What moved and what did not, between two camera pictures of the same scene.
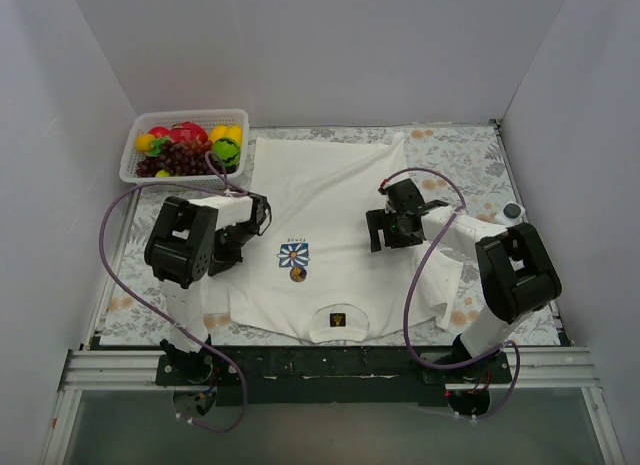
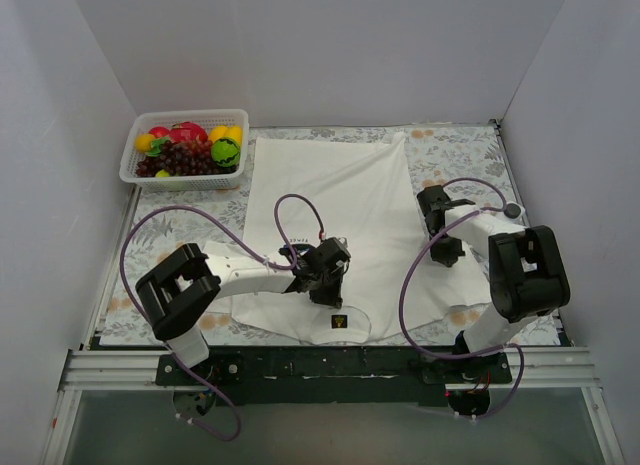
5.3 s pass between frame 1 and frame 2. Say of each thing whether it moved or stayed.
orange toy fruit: stayed
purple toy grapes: stayed
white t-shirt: stayed
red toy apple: stayed
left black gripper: moved
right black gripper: moved
